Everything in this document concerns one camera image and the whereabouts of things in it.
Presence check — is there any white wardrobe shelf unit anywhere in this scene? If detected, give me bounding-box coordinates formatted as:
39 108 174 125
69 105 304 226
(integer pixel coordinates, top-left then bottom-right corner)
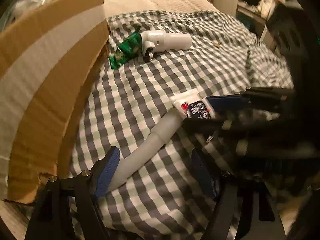
213 0 300 51

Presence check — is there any green snack packet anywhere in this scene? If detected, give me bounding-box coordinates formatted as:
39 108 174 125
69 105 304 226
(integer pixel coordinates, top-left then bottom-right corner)
108 25 142 70

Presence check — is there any brown cardboard box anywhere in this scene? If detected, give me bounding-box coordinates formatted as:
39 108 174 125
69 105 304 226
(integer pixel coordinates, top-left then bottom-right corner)
1 0 109 204

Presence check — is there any frosted translucent plastic tube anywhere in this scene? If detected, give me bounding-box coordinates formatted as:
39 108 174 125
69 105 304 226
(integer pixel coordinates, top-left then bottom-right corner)
107 108 183 192

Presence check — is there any white red-black snack packet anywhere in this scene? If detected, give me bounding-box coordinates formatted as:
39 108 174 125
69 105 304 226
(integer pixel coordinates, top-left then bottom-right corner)
170 89 216 120

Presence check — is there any grey checkered cloth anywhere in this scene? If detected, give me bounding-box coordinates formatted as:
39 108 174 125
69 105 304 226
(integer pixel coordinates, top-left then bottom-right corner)
70 11 293 239

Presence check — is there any white plastic spray device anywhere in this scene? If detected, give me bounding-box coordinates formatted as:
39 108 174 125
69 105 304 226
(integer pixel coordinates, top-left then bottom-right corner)
140 30 193 59

